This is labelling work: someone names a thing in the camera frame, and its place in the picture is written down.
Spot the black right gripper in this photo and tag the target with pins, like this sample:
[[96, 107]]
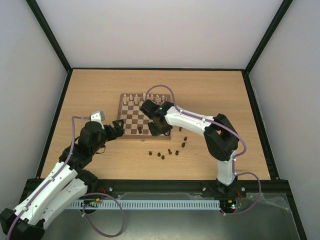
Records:
[[158, 125]]

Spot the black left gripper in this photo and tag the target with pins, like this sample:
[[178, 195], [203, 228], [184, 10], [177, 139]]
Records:
[[120, 131]]

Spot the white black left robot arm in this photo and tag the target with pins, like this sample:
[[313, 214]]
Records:
[[67, 182]]

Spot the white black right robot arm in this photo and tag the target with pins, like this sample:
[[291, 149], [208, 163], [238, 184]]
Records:
[[219, 135]]

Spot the wooden chess board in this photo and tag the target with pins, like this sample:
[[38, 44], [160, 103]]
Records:
[[134, 118]]

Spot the white slotted cable duct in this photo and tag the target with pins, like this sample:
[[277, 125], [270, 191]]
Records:
[[147, 205]]

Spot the black aluminium frame rail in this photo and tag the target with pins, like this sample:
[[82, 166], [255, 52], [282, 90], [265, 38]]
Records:
[[208, 188]]

